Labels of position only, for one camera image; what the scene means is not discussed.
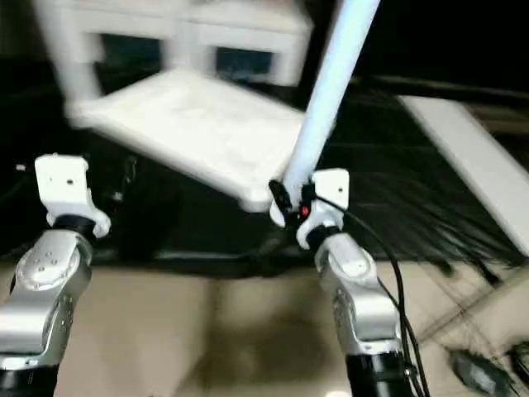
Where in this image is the white plastic table top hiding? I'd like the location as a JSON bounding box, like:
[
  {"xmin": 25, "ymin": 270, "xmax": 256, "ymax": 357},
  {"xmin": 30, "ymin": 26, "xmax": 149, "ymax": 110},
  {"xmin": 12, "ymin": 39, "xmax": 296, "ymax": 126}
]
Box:
[{"xmin": 64, "ymin": 68, "xmax": 338, "ymax": 213}]

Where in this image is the white sideboard with glass doors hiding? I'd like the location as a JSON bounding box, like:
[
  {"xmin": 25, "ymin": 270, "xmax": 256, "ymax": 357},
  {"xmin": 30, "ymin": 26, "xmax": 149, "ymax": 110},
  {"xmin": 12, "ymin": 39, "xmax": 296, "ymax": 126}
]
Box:
[{"xmin": 33, "ymin": 0, "xmax": 315, "ymax": 88}]

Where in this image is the black cabinet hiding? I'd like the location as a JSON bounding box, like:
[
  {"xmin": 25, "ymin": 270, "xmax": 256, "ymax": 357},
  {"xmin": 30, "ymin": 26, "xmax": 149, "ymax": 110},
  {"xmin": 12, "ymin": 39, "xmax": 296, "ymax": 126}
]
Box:
[{"xmin": 304, "ymin": 0, "xmax": 529, "ymax": 85}]

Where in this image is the black metal table frame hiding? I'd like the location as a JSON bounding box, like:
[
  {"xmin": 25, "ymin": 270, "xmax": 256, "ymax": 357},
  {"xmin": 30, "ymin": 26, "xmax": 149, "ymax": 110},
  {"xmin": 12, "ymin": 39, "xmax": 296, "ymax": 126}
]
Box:
[{"xmin": 412, "ymin": 258, "xmax": 529, "ymax": 342}]

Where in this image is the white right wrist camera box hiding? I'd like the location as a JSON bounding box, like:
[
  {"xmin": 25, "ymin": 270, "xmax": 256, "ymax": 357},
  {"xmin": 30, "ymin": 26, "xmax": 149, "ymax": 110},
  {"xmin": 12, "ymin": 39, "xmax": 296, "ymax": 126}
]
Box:
[{"xmin": 296, "ymin": 168, "xmax": 351, "ymax": 251}]

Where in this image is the black mat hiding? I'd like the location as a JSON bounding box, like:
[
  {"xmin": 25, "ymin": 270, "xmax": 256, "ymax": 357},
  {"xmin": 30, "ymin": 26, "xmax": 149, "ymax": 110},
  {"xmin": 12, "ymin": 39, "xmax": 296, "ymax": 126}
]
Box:
[{"xmin": 0, "ymin": 51, "xmax": 529, "ymax": 275}]

